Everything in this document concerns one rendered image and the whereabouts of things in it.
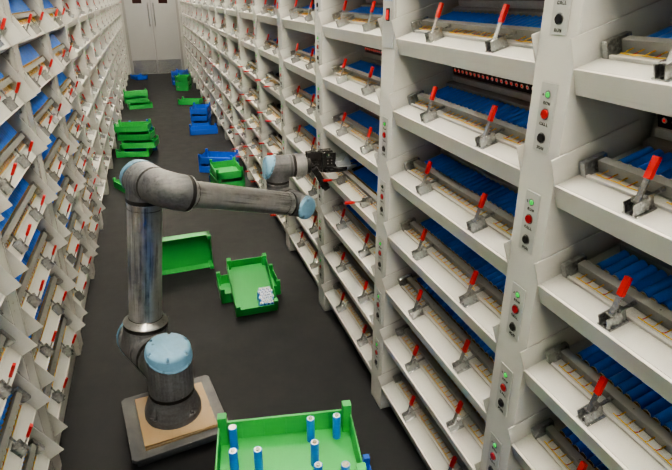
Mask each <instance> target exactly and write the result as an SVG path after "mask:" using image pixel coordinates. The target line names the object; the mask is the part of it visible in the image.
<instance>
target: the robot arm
mask: <svg viewBox="0 0 672 470"><path fill-rule="evenodd" d="M326 149H328V150H326ZM326 149H318V151H314V152H309V151H305V154H304V153H300V154H286V155H272V156H266V157H265V158H264V159H263V163H262V174H263V178H264V179H266V186H267V190H266V189H258V188H250V187H242V186H234V185H226V184H218V183H210V182H202V181H196V180H195V178H194V177H193V176H191V175H185V174H179V173H175V172H171V171H168V170H165V169H162V168H160V167H159V166H157V165H155V164H153V163H152V162H150V161H146V160H143V159H136V160H132V161H130V162H128V163H127V164H126V165H125V166H124V167H123V168H122V170H121V172H120V176H119V180H120V184H121V186H122V187H123V189H125V202H126V206H127V254H128V301H129V314H128V315H127V316H126V317H125V318H124V320H123V323H122V324H121V325H120V327H119V329H118V331H117V335H116V339H117V344H118V346H119V348H120V350H121V352H122V353H123V354H124V355H125V356H126V357H127V358H128V359H129V360H130V361H131V362H132V363H133V364H134V365H135V366H136V368H137V369H138V370H139V371H140V372H141V373H142V374H143V375H144V376H145V377H146V379H147V382H148V391H149V396H148V399H147V402H146V405H145V410H144V412H145V419H146V421H147V422H148V424H150V425H151V426H152V427H154V428H157V429H161V430H173V429H178V428H181V427H184V426H186V425H188V424H190V423H191V422H193V421H194V420H195V419H196V418H197V417H198V415H199V414H200V411H201V398H200V396H199V394H198V392H197V391H196V389H195V387H194V374H193V359H192V357H193V353H192V349H191V344H190V342H189V340H187V338H186V337H184V336H183V335H181V334H177V333H170V334H168V318H167V316H166V315H165V314H164V313H163V312H162V208H165V209H170V210H175V211H184V212H187V211H190V210H191V209H192V208H193V207H195V208H208V209H220V210H232V211H245V212H257V213H270V214H282V215H287V216H297V217H299V218H300V219H308V218H310V217H311V216H312V215H313V213H314V211H315V207H316V203H315V200H314V199H313V198H312V197H310V196H309V195H305V194H303V193H301V192H298V191H296V190H293V189H291V188H289V177H298V176H306V175H307V173H310V172H311V171H312V173H313V174H314V176H315V177H316V179H317V180H318V182H319V185H320V187H321V188H322V189H324V190H325V191H326V190H328V189H329V188H330V187H329V184H328V182H323V179H324V178H323V176H322V174H321V173H320V172H325V173H331V172H341V171H346V170H349V169H352V168H354V167H355V166H357V164H353V163H355V162H350V158H349V156H348V155H346V154H345V153H344V152H342V153H340V156H339V157H338V158H336V152H335V153H333V150H332V149H331V148H326ZM158 404H159V405H158Z"/></svg>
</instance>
